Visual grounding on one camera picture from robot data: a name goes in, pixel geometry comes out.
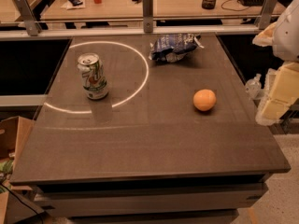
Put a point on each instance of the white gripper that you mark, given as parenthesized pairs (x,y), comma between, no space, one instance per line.
(289,32)

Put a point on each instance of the orange fruit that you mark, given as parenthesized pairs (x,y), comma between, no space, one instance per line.
(204,100)

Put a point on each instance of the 7up soda can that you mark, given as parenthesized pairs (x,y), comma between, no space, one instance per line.
(92,75)

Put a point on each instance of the clear plastic bottle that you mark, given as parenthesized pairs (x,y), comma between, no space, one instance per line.
(253,86)

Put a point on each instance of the black mesh pen cup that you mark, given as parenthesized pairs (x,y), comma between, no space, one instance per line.
(208,4)

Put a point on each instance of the blue chip bag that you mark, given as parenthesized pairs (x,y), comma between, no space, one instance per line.
(174,47)

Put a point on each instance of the grey drawer cabinet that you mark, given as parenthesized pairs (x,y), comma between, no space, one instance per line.
(151,195)

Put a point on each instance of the cardboard box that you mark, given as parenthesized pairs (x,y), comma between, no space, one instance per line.
(13,136)

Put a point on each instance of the metal rail bracket right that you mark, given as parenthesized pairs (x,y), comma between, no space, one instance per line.
(263,20)

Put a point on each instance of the metal rail bracket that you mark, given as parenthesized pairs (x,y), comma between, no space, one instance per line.
(147,6)
(32,26)
(263,20)

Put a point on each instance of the metal rail bracket middle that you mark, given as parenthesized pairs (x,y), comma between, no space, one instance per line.
(147,6)

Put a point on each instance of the metal rail bracket left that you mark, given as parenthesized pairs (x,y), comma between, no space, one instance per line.
(32,26)

